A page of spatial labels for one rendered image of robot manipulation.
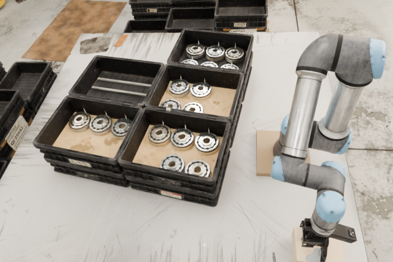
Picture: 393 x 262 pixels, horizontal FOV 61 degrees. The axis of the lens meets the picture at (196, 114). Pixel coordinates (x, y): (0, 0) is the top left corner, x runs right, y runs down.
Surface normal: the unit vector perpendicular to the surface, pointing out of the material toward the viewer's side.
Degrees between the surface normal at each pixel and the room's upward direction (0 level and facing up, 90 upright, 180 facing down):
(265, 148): 1
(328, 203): 1
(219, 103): 0
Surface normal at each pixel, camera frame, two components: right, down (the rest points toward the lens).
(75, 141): -0.09, -0.65
